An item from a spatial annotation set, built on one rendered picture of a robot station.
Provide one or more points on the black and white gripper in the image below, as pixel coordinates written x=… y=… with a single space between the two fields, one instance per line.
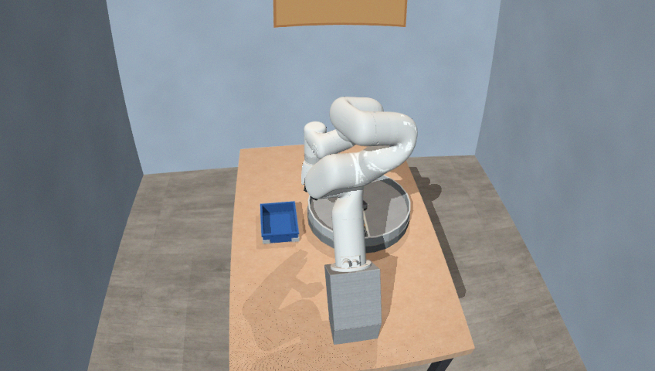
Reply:
x=305 y=168

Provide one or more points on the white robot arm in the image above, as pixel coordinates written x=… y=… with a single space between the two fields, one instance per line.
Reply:
x=390 y=137

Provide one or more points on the blue crate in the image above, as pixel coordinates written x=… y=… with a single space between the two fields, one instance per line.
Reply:
x=277 y=222

